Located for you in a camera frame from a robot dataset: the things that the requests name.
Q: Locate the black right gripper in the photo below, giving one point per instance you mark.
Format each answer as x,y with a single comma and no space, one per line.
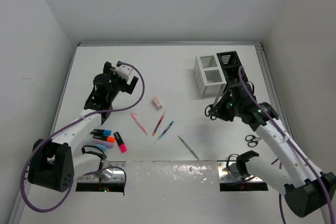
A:
219,109

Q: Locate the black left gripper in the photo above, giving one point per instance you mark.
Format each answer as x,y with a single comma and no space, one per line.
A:
128,87

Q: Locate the black handled scissors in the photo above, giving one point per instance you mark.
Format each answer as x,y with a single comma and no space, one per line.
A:
252,140
209,107

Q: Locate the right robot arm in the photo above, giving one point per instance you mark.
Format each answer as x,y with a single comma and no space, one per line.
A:
304,186

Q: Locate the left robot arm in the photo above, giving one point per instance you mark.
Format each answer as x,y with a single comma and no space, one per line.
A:
55,162

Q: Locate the pink eraser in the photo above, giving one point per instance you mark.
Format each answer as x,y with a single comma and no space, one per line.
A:
158,105

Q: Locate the white slotted organizer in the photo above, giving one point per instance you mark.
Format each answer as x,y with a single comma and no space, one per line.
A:
209,76

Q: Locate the pink pen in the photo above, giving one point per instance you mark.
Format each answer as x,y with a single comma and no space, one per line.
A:
139,124

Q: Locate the black slotted organizer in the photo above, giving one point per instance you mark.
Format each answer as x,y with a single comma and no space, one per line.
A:
229,63

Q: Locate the red ink pen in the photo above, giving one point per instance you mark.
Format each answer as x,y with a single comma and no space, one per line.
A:
159,122

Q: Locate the blue ink pen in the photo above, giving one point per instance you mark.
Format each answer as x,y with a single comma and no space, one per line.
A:
163,133

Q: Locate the orange capped highlighter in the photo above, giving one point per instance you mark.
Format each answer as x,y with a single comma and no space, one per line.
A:
110,139

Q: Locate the blue capped highlighter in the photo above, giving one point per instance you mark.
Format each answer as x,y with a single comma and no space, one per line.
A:
101,132

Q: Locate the pink highlighter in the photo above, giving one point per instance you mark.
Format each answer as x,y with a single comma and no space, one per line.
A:
120,142

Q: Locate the purple highlighter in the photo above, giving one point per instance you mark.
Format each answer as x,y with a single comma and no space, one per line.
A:
104,143

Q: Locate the green pen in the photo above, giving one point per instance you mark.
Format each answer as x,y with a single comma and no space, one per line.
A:
189,148

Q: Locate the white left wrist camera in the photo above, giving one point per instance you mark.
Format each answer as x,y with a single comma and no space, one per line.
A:
123,71

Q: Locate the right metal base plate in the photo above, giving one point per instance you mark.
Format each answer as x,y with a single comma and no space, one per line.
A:
227,173

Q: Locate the metal base plate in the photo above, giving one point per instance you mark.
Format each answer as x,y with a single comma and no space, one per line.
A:
113,174
227,173

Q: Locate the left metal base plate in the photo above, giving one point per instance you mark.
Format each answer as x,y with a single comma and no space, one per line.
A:
113,174

